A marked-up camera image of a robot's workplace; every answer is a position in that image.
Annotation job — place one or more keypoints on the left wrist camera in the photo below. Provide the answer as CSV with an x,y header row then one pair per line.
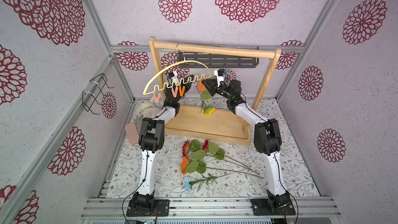
x,y
172,78

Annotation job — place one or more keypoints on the orange clothespin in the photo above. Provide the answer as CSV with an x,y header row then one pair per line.
x,y
181,90
201,86

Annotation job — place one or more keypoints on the red artificial flower left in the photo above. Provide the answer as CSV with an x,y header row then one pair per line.
x,y
190,146

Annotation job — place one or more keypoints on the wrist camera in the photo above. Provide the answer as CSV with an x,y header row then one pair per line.
x,y
220,75
172,78

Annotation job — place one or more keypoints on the black wire wall rack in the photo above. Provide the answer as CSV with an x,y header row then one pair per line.
x,y
89,98

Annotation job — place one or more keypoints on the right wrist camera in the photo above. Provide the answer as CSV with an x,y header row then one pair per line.
x,y
220,75

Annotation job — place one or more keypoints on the white plush toy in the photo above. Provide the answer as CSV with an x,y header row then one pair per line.
x,y
148,108

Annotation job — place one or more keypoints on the yellow artificial flower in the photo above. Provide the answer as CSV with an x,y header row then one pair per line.
x,y
206,108

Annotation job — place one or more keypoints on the wooden clothes rack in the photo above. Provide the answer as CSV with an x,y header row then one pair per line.
x,y
222,125

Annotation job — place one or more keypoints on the blue artificial flower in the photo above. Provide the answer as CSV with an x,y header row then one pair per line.
x,y
189,184

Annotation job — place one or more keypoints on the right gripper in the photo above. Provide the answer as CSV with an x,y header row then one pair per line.
x,y
211,85

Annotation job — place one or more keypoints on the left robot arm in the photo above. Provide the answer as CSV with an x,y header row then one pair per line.
x,y
151,141

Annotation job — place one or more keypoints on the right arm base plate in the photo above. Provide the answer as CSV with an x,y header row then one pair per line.
x,y
272,207

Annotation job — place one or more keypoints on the pink block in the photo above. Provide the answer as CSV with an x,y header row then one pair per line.
x,y
132,133

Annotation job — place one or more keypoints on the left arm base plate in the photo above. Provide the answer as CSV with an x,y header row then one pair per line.
x,y
155,208

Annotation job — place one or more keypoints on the yellow wavy clothes hanger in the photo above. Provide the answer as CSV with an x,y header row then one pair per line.
x,y
157,83

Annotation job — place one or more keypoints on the orange artificial flower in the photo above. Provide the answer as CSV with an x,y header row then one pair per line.
x,y
190,166

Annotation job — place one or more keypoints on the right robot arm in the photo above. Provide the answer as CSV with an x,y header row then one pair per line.
x,y
267,139

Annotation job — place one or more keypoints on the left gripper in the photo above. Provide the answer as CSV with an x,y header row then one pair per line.
x,y
187,86

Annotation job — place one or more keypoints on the red artificial flower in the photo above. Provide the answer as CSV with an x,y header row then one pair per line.
x,y
190,146
215,151

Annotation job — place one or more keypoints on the aluminium front rail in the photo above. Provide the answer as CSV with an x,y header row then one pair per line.
x,y
302,207

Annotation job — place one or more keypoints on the red artificial flower right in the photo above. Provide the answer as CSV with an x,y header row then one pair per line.
x,y
215,151

